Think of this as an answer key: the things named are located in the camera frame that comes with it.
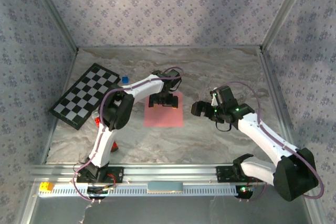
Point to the thin aluminium wall rail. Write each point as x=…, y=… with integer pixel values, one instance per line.
x=168, y=47

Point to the long aluminium mounting rail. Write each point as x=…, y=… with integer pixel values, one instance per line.
x=168, y=172

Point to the yellow toy brick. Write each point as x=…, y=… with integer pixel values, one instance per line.
x=46, y=186

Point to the small blue cube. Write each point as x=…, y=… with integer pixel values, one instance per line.
x=125, y=80

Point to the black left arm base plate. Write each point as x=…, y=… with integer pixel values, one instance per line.
x=118, y=174

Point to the red glitter cylinder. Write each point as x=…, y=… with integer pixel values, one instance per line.
x=114, y=147

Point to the pink paper sheet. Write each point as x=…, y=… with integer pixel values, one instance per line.
x=162, y=116

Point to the black circuit board green light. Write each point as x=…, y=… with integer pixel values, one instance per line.
x=245, y=191

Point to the aluminium corner post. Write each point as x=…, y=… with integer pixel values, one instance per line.
x=284, y=11
x=56, y=11

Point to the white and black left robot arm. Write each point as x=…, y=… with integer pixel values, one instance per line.
x=103, y=140

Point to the black and silver chessboard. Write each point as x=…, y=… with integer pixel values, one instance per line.
x=78, y=98

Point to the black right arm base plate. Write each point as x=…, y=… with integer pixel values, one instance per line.
x=223, y=174

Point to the aluminium side rail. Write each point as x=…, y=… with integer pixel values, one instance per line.
x=275, y=90
x=48, y=145

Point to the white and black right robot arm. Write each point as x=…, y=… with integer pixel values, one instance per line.
x=265, y=134

